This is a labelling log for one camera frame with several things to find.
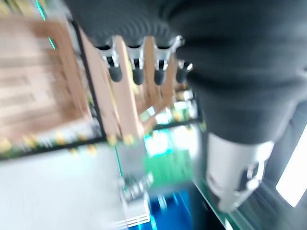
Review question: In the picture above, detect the wooden shelf board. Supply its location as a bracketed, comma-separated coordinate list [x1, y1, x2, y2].
[79, 28, 179, 144]

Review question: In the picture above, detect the black metal shelf frame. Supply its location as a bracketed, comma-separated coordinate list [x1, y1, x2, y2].
[0, 21, 204, 161]

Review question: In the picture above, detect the blue plastic crate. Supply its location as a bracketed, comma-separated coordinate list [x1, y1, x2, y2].
[135, 188, 207, 230]

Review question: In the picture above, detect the wooden slatted shelf panel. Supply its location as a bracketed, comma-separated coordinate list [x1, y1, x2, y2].
[0, 18, 96, 144]

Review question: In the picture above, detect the white ribbed box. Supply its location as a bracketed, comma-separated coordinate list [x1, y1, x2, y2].
[117, 176, 151, 229]

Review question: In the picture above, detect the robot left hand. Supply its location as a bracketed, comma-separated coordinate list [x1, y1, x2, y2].
[64, 0, 307, 213]

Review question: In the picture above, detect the white panel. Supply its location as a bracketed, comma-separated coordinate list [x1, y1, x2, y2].
[275, 134, 307, 208]

